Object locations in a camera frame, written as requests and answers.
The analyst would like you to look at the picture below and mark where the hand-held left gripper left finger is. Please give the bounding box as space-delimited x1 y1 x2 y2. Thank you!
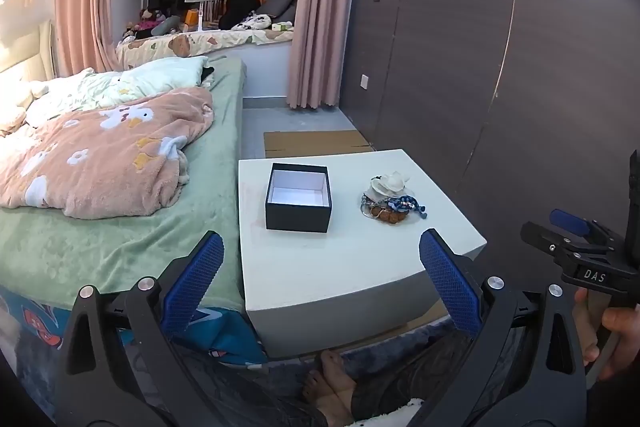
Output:
59 231 226 427

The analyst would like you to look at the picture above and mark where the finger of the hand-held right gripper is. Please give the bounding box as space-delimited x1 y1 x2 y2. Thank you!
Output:
520 221 588 265
550 209 608 240

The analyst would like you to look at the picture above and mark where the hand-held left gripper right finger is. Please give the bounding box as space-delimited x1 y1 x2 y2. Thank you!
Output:
419 228 588 427

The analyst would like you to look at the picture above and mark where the white flower hair clip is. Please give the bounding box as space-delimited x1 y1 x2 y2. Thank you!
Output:
365 172 416 204

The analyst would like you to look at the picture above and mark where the black square gift box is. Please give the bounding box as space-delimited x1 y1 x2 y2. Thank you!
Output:
264 163 333 233

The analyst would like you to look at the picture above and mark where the person's right hand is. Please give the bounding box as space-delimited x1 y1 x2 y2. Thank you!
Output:
573 288 640 380

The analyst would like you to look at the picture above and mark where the blue printed bed skirt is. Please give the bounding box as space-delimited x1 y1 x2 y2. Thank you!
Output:
0 284 271 365

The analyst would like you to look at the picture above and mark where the white low table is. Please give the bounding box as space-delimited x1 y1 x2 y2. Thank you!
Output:
237 149 487 358

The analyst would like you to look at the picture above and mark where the person's trousered leg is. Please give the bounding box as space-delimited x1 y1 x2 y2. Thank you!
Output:
350 331 481 423
187 349 328 427

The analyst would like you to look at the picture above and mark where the bed with green sheet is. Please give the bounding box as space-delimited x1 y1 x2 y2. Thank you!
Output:
0 57 248 323

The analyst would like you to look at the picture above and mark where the person's foot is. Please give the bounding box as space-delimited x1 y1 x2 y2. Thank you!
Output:
319 351 359 395
302 369 357 427

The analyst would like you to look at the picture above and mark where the pink floral blanket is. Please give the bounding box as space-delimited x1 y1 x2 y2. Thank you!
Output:
0 87 216 220

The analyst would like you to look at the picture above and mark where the flat brown cardboard sheet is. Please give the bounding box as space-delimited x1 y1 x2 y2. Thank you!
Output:
263 130 375 158

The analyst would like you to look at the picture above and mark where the light green quilt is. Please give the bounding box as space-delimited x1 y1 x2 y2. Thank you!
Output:
25 56 211 128

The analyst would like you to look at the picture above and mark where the dark stuffed toy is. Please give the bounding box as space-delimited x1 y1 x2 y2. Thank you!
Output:
125 7 181 40

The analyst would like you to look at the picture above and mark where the white spotted plush toy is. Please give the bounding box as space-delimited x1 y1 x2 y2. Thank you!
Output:
231 13 273 32

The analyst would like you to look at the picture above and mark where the black bag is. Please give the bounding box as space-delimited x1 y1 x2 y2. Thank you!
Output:
219 0 262 30

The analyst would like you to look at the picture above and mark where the white desk lamp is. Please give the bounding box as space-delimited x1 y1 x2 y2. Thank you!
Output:
179 0 229 32

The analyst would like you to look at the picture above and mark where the cream padded headboard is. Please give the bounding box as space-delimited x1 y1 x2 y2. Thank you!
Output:
0 19 56 84

